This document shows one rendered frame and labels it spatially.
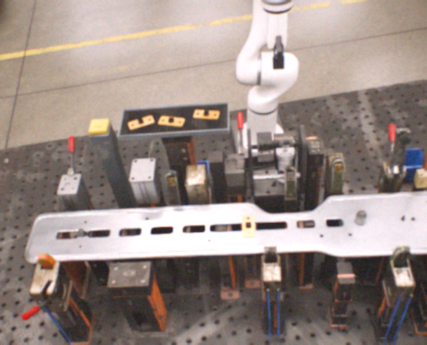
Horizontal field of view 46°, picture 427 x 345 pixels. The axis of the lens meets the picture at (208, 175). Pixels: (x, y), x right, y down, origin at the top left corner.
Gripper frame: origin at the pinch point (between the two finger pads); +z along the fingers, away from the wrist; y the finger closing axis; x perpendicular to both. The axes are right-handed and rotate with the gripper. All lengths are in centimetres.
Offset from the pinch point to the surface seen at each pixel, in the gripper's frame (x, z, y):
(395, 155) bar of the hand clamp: 34.5, 31.3, 10.0
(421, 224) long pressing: 41, 45, 26
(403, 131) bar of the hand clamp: 36.1, 23.7, 7.8
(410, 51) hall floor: 105, 144, -198
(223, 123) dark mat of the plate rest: -17.5, 28.7, -5.3
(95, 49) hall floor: -136, 144, -227
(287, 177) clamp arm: 2.5, 37.3, 12.1
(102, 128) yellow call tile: -58, 29, -6
